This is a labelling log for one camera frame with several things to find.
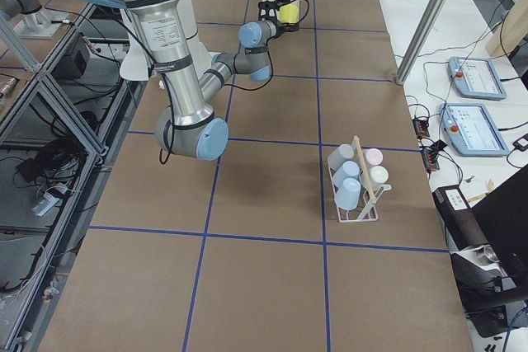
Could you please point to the yellow plastic cup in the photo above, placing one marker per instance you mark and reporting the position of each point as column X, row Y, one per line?
column 289, row 14

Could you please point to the blue cup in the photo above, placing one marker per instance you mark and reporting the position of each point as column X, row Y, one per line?
column 348, row 194
column 348, row 169

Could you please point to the near blue teach pendant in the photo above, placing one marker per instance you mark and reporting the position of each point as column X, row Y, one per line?
column 471, row 131

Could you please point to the grey plastic cup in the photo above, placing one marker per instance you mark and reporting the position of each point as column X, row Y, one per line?
column 340, row 155

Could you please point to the pink plastic cup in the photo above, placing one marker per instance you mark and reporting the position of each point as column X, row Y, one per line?
column 373, row 157

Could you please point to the pale green white cup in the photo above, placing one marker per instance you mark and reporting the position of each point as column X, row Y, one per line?
column 378, row 176

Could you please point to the black computer monitor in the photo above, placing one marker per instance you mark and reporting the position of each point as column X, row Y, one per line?
column 502, row 217

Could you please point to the aluminium frame post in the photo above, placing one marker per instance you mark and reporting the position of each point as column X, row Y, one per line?
column 419, row 38

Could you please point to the near orange black connector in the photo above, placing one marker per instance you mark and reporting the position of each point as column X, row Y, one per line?
column 429, row 159

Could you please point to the blue teach pendant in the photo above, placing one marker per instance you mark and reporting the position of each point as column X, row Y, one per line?
column 471, row 131
column 476, row 78

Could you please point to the orange black connector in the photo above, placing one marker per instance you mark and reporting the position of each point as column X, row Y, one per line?
column 421, row 128
column 429, row 159

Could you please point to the far blue teach pendant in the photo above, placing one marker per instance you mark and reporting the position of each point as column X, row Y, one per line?
column 476, row 78

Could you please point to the wooden board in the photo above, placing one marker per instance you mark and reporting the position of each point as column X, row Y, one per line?
column 511, row 18

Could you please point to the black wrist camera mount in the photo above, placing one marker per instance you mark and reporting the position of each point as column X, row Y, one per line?
column 267, row 11

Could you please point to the far orange black connector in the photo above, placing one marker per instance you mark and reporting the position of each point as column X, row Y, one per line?
column 421, row 128

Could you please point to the black box with label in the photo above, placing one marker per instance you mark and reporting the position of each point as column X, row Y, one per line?
column 458, row 217

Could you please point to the white wire cup rack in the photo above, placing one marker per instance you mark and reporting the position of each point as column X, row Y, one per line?
column 366, row 210

